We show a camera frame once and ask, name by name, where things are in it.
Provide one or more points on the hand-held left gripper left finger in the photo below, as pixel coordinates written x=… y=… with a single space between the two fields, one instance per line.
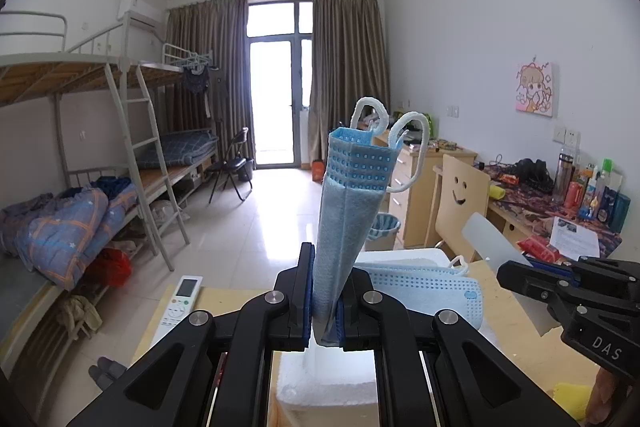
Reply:
x=306 y=302

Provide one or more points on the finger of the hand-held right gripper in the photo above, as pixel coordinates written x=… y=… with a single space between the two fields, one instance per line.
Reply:
x=537 y=279
x=610 y=273

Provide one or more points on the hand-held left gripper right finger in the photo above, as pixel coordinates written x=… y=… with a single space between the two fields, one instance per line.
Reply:
x=341 y=322

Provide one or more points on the white foam box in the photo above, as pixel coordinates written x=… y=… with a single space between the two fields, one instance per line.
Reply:
x=325 y=382

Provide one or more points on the translucent white plastic sheet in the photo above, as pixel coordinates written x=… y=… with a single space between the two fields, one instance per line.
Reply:
x=487 y=242

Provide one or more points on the blue face mask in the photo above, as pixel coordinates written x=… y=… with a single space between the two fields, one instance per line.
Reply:
x=425 y=292
x=340 y=217

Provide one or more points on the person's right hand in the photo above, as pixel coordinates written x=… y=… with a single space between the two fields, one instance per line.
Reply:
x=605 y=399

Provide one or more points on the long red snack packet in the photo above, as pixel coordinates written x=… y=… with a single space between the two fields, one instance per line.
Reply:
x=539 y=249

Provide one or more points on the white paper sheet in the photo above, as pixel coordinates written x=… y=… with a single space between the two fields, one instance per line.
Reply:
x=575 y=238

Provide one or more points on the teal canister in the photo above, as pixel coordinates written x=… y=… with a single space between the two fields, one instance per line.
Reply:
x=621 y=209

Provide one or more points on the yellow cloth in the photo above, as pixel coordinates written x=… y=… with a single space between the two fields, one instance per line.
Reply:
x=565 y=399

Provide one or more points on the orange bottle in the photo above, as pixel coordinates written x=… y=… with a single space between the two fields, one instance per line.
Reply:
x=573 y=196

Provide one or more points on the yellow pouch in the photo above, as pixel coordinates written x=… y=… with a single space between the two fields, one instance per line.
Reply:
x=498 y=192

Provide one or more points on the trash bin with striped bag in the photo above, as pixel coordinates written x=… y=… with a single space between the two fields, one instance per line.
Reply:
x=384 y=229

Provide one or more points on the wooden chair with smiley face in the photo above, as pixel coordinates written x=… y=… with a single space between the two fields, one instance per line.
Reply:
x=462 y=207

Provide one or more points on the clear water bottle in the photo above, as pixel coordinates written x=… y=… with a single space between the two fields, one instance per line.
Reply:
x=565 y=177

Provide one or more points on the black headphones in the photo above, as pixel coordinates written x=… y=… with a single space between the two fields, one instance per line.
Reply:
x=535 y=172

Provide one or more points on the white remote control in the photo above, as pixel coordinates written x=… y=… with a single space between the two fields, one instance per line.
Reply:
x=181 y=302

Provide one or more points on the orange bag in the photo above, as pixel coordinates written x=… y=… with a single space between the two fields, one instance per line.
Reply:
x=317 y=171

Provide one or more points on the wooden drawer cabinet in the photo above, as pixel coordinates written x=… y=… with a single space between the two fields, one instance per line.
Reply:
x=405 y=187

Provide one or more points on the black folding chair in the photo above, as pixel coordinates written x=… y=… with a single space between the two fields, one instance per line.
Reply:
x=227 y=167

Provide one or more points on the red plastic bag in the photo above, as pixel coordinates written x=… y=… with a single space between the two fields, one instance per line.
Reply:
x=112 y=268

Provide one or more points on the blue plaid bedding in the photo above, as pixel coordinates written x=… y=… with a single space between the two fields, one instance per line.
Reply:
x=175 y=147

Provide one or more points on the grey slipper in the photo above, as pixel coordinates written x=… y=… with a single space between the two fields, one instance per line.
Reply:
x=97 y=378
x=112 y=367

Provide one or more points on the glass balcony door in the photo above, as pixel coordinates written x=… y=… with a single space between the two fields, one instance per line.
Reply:
x=272 y=97

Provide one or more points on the beige cloth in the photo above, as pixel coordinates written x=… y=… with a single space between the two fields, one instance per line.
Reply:
x=80 y=314

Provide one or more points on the dark hanging clothes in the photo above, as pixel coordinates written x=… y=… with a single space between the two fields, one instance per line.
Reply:
x=195 y=82

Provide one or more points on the brown curtain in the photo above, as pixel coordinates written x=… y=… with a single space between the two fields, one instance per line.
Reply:
x=210 y=42
x=347 y=57

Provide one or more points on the blue orange quilt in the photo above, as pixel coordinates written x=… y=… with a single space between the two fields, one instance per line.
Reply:
x=65 y=232

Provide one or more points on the white air conditioner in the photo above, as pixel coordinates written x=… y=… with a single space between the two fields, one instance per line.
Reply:
x=140 y=11

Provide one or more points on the white wall socket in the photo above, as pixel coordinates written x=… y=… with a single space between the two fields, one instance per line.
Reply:
x=566 y=135

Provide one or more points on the white light switch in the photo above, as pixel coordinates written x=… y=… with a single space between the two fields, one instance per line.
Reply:
x=454 y=111

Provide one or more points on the pink cartoon wall picture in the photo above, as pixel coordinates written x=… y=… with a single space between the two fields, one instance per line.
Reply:
x=537 y=88

